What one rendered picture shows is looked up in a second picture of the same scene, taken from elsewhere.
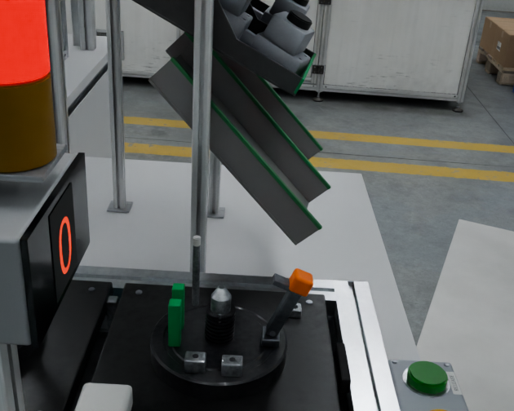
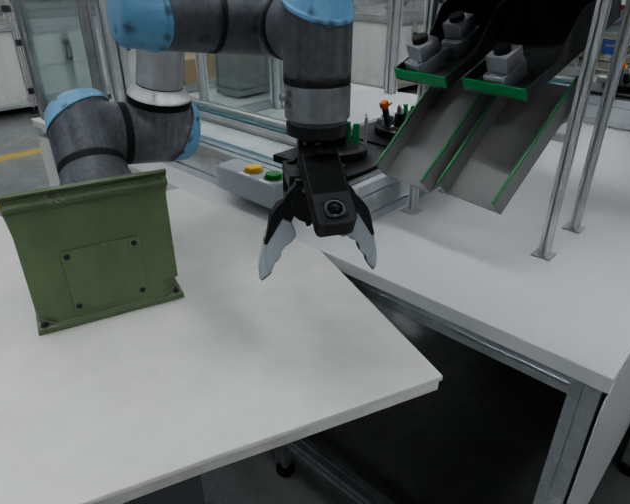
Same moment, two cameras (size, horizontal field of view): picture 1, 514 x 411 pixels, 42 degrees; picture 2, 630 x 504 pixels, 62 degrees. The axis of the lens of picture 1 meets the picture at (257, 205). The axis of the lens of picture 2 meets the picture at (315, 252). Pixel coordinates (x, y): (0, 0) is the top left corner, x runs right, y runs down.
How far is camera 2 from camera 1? 1.67 m
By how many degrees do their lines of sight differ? 109
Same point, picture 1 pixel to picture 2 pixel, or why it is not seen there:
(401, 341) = (329, 248)
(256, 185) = (406, 135)
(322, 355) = not seen: hidden behind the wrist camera
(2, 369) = not seen: hidden behind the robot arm
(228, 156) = (420, 116)
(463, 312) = (322, 281)
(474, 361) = (288, 258)
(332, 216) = (502, 301)
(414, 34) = not seen: outside the picture
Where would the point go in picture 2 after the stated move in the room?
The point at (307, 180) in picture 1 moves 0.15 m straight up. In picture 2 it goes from (431, 174) to (440, 97)
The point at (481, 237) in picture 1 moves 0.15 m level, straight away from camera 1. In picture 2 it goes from (395, 361) to (458, 431)
